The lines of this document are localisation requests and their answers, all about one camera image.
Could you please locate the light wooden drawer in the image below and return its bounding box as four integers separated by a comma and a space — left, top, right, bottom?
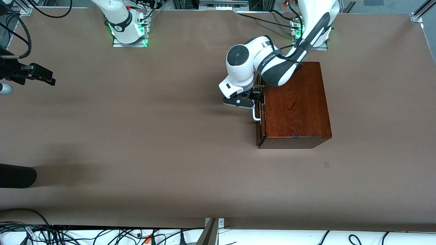
252, 77, 267, 147

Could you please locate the dark brown wooden cabinet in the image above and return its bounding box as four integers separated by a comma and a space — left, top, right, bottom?
256, 62, 332, 149

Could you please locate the black ribbed cylinder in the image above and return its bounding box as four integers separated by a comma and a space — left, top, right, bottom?
0, 163, 37, 189

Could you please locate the aluminium frame profile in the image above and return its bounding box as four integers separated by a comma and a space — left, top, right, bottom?
410, 0, 436, 23
15, 0, 46, 15

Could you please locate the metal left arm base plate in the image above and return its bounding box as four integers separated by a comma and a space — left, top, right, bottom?
291, 17, 328, 51

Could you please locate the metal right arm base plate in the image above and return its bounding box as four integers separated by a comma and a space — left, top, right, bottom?
112, 10, 149, 47

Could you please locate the grey metal camera mount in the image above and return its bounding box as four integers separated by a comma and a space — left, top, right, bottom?
196, 218, 225, 245

